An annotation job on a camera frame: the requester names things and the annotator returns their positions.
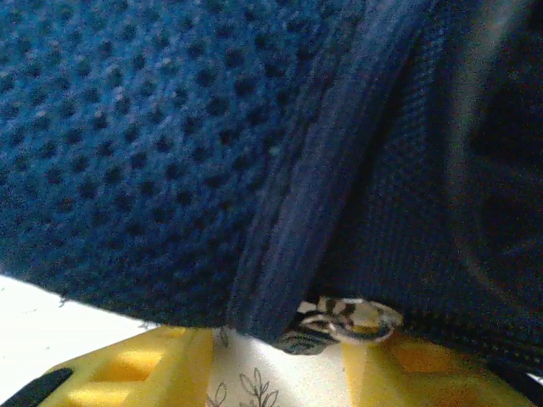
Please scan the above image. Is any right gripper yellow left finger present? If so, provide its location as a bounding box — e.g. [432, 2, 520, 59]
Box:
[0, 325, 216, 407]

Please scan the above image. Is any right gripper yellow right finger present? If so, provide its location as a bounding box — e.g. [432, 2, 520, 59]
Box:
[341, 332, 535, 407]

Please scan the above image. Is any navy blue backpack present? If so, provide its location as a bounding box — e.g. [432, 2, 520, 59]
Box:
[0, 0, 543, 382]

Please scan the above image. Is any floral patterned tablecloth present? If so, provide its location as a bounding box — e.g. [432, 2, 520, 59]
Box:
[0, 273, 345, 407]

